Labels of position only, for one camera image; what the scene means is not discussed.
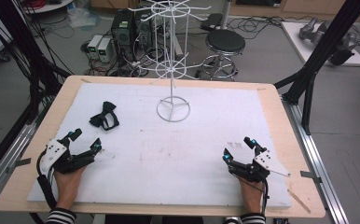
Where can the person's left striped sleeve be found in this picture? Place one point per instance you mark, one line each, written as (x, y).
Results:
(61, 216)

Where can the black round stool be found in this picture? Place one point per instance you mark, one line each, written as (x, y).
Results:
(222, 53)

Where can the wooden table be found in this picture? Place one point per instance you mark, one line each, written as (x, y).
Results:
(293, 124)

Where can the person's left hand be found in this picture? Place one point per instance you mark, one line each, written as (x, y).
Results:
(69, 186)

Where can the white floor board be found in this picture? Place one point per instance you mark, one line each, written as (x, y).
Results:
(321, 43)

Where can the wooden stick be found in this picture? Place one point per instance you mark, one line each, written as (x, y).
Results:
(299, 201)

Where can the white power supply unit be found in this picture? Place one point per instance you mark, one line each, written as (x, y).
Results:
(93, 46)
(104, 49)

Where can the person's striped sleeve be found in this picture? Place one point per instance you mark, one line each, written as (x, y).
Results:
(252, 218)
(61, 216)

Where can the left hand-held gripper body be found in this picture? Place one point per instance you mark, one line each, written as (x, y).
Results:
(63, 158)

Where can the person's right striped sleeve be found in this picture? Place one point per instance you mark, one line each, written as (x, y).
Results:
(252, 218)

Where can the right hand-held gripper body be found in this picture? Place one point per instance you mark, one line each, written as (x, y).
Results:
(256, 168)

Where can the aluminium table rail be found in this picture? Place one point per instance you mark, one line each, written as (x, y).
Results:
(315, 161)
(4, 168)

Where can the white foam mat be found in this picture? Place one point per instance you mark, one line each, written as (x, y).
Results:
(156, 149)

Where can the black computer tower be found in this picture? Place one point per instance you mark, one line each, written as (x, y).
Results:
(122, 31)

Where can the black bow tie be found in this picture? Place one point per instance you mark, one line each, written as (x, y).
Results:
(104, 117)

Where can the person's right hand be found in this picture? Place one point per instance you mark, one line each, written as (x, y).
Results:
(251, 196)

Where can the black metal frame stand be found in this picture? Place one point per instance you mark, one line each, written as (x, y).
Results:
(25, 49)
(321, 56)

